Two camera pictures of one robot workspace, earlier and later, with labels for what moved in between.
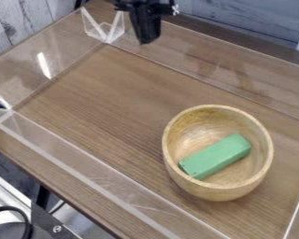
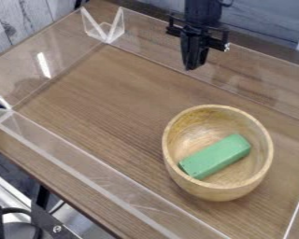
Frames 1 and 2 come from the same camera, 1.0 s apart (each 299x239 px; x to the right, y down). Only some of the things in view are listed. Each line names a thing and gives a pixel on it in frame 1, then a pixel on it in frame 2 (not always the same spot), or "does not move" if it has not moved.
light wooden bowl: (218, 149) does not move
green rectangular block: (216, 157) does not move
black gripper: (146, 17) -> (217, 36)
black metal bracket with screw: (44, 219) does not move
